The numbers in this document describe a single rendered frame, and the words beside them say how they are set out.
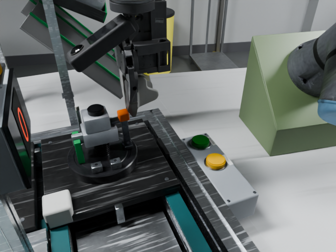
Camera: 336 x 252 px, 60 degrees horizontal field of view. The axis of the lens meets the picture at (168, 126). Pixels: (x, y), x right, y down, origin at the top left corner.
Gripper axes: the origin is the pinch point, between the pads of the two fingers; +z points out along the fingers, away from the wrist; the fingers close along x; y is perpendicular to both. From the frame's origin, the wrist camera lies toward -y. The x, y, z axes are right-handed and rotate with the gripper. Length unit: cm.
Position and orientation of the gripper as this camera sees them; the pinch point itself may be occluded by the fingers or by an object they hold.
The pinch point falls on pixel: (129, 111)
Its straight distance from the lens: 56.7
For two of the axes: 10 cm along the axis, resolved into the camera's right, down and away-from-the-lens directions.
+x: -3.7, -5.3, 7.6
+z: 0.0, 8.2, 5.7
